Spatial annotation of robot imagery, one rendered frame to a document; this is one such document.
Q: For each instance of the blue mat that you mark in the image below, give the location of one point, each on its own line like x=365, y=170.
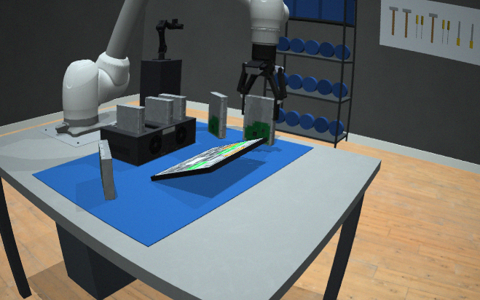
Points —
x=149, y=211

